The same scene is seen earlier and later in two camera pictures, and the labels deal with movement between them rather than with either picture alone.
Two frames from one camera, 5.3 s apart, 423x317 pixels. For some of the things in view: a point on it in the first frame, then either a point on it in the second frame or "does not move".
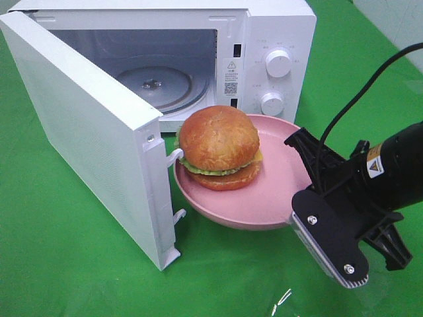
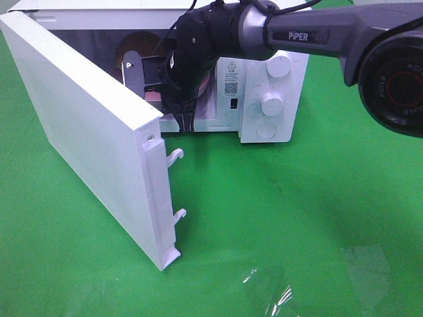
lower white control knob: [272, 104] does not move
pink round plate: [266, 203] → [156, 96]
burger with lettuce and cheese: [219, 148] → [143, 42]
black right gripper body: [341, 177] → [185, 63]
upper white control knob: [278, 63] does not move
